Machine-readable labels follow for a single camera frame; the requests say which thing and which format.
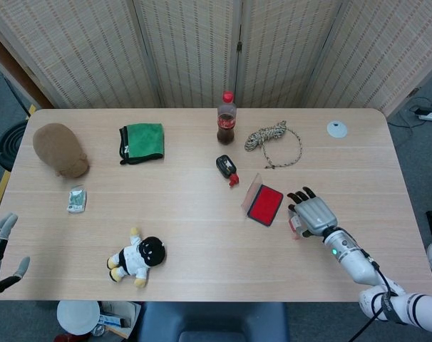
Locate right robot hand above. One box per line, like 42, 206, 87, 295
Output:
286, 185, 337, 240

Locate white label tag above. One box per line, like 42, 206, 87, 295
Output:
288, 209, 304, 239

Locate red case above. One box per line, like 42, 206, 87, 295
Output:
240, 172, 284, 228

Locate white round grommet cover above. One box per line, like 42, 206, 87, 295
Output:
326, 120, 349, 139

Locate white round lid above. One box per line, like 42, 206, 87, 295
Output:
56, 301, 101, 336

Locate black red small device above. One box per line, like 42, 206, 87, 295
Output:
215, 154, 241, 187

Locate small green white packet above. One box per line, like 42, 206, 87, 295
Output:
66, 184, 88, 214

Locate cola bottle red cap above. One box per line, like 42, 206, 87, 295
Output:
217, 90, 237, 145

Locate brown plush toy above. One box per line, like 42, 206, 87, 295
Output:
32, 123, 91, 179

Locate open cardboard box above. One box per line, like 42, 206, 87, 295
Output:
94, 301, 143, 339

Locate blue chair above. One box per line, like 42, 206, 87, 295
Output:
137, 301, 289, 342

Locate black white plush doll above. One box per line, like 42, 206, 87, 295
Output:
106, 227, 168, 289

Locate green folded cloth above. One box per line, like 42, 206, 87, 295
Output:
118, 123, 165, 166

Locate woven folding screen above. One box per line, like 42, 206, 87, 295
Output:
0, 0, 432, 118

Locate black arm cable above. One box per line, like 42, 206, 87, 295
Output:
347, 245, 401, 342

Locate coiled braided rope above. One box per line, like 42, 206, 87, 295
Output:
244, 120, 303, 170

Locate black coiled hose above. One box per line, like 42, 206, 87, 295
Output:
0, 120, 29, 172

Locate black floor cable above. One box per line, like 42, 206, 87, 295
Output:
386, 96, 432, 130

